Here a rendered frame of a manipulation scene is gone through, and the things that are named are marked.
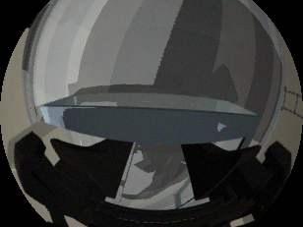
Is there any clear low corner wall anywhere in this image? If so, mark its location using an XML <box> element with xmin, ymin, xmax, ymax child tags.
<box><xmin>45</xmin><ymin>92</ymin><xmax>256</xmax><ymax>208</ymax></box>

